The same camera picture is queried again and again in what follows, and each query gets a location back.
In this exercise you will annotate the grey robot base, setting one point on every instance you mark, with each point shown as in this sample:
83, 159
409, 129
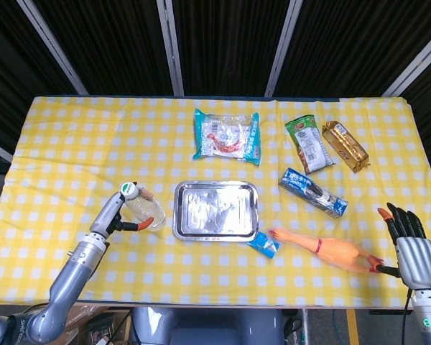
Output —
208, 325

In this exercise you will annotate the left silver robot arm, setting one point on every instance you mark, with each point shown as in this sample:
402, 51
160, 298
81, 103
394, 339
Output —
64, 284

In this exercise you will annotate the yellow rubber chicken toy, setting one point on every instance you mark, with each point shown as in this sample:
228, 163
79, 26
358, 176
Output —
327, 249

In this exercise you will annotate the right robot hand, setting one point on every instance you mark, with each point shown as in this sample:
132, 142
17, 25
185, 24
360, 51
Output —
414, 260

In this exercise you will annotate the cardboard box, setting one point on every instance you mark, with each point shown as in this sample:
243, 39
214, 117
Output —
93, 323

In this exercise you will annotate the clear plastic bottle green cap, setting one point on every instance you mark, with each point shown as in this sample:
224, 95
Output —
143, 208

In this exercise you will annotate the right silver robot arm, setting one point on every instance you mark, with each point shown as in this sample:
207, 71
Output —
429, 316

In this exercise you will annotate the teal instant noodle packet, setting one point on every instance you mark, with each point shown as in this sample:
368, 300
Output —
228, 138

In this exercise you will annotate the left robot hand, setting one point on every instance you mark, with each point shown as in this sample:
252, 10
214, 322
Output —
111, 215

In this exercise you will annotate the stainless steel tray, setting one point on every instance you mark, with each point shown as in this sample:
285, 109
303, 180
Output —
215, 210

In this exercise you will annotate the blue silver cookie pack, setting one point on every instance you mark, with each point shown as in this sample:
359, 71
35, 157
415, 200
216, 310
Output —
314, 193

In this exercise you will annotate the small blue white sachet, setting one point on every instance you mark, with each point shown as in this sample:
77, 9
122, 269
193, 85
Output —
264, 245

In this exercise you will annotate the yellow white checkered tablecloth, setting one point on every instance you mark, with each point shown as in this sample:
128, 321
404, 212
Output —
215, 276

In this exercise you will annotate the green snack bag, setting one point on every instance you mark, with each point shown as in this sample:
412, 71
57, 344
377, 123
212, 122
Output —
309, 143

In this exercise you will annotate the gold foil biscuit pack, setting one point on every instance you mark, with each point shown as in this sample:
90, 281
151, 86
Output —
346, 145

